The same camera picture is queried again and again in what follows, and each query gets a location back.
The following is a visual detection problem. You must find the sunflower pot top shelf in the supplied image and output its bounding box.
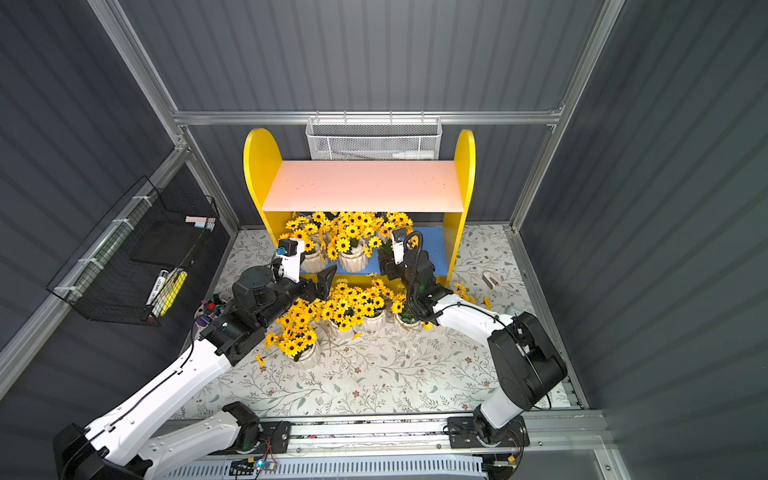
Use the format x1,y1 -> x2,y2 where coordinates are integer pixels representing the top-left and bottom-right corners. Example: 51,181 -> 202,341
453,282 -> 492,311
319,281 -> 363,340

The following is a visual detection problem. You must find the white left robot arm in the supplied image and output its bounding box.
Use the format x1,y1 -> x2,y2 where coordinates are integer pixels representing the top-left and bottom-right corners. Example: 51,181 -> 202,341
53,262 -> 337,479

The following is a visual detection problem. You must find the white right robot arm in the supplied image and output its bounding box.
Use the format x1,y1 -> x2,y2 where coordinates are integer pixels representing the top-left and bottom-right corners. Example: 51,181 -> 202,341
380,244 -> 568,445

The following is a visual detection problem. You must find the yellow wooden shelf unit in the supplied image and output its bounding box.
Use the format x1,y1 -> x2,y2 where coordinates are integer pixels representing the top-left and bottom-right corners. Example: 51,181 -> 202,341
243,128 -> 476,285

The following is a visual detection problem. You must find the pen holder with markers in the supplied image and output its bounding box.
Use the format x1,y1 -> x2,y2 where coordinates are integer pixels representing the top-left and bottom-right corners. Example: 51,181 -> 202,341
194,294 -> 226,328

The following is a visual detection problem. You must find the pink sticky note pad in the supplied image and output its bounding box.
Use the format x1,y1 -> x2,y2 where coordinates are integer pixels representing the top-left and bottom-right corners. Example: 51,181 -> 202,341
185,216 -> 216,231

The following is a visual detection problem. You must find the yellow book in basket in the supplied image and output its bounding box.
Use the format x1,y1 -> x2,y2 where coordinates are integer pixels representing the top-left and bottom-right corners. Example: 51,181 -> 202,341
144,268 -> 188,321

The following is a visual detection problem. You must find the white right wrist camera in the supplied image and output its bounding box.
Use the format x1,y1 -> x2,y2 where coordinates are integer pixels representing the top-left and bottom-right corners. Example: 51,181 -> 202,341
391,228 -> 409,265

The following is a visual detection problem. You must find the white wire basket behind shelf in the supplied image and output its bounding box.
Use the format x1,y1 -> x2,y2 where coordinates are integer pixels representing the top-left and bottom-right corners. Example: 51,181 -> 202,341
305,119 -> 443,161

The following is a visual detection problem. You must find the black wire wall basket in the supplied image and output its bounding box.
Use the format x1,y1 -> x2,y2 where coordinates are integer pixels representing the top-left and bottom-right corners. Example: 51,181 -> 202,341
47,180 -> 219,326

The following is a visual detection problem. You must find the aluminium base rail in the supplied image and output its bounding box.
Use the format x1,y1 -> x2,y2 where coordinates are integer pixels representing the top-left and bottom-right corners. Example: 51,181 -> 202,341
168,409 -> 625,479

